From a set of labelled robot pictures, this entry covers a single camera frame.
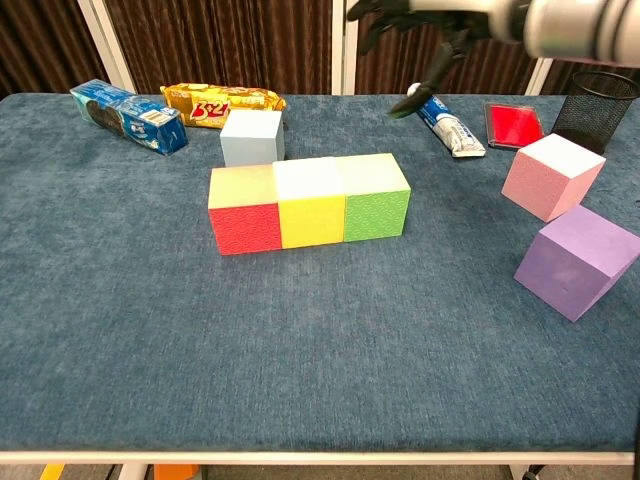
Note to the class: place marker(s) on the light blue cube block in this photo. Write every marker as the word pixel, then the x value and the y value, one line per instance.
pixel 250 140

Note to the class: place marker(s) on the brown fabric partition panel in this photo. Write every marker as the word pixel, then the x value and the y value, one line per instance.
pixel 380 75
pixel 40 40
pixel 561 75
pixel 225 40

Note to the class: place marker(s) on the red ink pad case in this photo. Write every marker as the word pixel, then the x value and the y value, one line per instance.
pixel 515 125

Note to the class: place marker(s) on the gold cookie package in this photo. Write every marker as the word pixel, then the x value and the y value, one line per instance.
pixel 210 107

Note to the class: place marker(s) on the blue cookie package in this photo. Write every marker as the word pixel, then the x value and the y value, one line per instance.
pixel 130 117

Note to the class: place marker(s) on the blue felt table cover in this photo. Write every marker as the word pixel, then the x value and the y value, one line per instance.
pixel 320 350

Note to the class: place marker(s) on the green cube block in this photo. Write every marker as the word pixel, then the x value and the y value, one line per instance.
pixel 375 215

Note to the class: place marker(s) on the black mesh pen cup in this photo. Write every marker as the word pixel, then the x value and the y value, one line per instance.
pixel 595 110

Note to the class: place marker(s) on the purple cube block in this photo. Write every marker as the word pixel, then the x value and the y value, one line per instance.
pixel 570 265

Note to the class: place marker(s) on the white table frame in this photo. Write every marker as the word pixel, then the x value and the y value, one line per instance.
pixel 320 457

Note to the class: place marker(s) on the orange floor object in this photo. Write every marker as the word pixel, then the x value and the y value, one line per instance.
pixel 177 472

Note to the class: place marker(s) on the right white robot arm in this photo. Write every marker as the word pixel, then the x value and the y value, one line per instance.
pixel 575 25

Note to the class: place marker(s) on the pink cube block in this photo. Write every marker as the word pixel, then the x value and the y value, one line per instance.
pixel 545 180

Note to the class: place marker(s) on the orange red cube block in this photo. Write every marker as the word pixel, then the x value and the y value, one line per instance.
pixel 245 230

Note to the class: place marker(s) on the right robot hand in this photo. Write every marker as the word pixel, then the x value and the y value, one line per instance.
pixel 450 12

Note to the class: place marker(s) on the yellow floor tape strip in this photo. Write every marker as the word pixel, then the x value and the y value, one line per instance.
pixel 52 472

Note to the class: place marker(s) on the yellow cube block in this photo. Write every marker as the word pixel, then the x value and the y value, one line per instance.
pixel 310 220

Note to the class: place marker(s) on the white partition frame post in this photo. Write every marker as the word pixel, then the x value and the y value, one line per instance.
pixel 344 70
pixel 537 75
pixel 107 50

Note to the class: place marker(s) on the white blue toothpaste tube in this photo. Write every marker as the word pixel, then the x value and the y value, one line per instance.
pixel 455 132

